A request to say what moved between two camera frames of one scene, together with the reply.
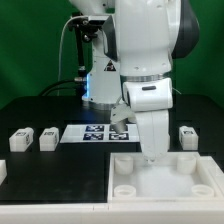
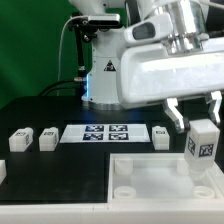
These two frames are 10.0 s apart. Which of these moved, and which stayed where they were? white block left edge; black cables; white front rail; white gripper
Moved: white gripper
Stayed: white front rail; black cables; white block left edge
